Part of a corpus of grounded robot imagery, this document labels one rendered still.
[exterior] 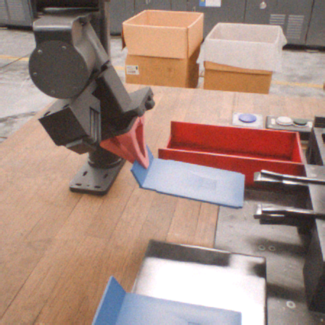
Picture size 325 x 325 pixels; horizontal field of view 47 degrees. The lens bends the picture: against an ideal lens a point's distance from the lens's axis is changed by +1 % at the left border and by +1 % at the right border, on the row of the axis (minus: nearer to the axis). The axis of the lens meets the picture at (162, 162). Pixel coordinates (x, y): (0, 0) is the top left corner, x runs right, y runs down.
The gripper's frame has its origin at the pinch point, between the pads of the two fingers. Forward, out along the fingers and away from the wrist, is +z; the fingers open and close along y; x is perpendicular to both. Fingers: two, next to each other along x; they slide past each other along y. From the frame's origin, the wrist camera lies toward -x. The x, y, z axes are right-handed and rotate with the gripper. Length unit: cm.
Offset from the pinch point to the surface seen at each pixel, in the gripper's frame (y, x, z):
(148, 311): 1.2, -17.5, 9.0
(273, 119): 13.9, 35.5, 17.9
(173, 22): -66, 268, 28
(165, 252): 0.8, -8.0, 9.9
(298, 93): 8, 294, 136
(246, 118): 8.9, 33.2, 14.7
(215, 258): 6.7, -7.7, 12.8
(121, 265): -5.3, -9.8, 9.2
